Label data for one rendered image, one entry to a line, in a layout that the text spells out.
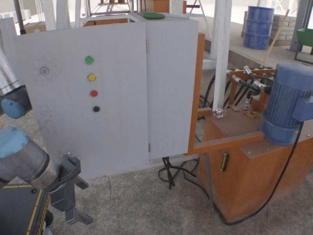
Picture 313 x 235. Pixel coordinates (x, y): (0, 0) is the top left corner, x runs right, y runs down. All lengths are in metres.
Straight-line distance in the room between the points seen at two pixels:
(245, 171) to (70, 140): 0.90
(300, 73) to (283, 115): 0.24
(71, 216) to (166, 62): 0.58
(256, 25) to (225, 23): 3.61
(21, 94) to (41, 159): 0.40
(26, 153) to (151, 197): 1.27
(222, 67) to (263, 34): 3.65
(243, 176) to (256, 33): 4.06
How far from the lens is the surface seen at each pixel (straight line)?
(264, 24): 5.03
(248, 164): 1.21
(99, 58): 0.71
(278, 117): 1.27
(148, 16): 0.80
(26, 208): 1.41
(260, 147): 1.26
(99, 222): 1.60
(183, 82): 0.84
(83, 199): 1.74
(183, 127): 0.95
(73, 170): 0.58
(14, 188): 1.57
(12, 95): 0.90
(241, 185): 1.33
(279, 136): 1.35
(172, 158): 1.62
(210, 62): 4.33
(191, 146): 1.06
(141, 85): 0.77
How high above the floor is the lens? 1.33
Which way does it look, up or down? 31 degrees down
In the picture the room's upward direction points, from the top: straight up
